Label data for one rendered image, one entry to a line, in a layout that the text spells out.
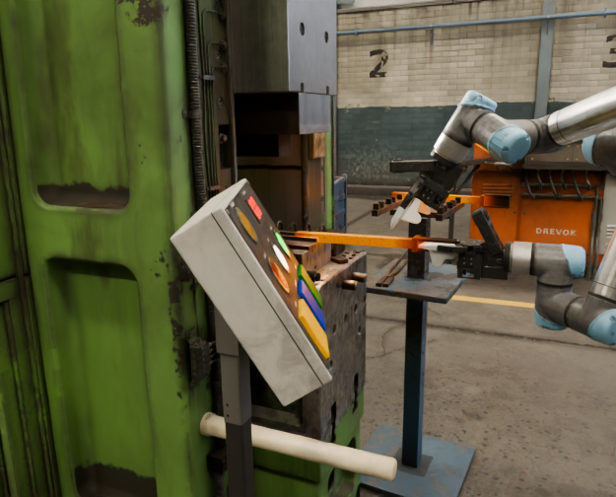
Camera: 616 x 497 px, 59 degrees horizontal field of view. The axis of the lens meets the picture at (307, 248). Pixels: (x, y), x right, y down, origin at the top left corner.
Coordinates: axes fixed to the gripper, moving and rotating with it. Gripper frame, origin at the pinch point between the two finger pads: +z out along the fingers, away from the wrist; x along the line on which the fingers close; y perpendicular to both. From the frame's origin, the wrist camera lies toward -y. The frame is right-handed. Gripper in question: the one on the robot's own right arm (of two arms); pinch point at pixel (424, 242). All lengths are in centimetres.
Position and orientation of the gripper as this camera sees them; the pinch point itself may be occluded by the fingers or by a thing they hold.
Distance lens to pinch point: 136.5
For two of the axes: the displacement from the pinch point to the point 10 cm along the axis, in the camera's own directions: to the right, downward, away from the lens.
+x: 4.0, -2.3, 8.9
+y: 0.3, 9.7, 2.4
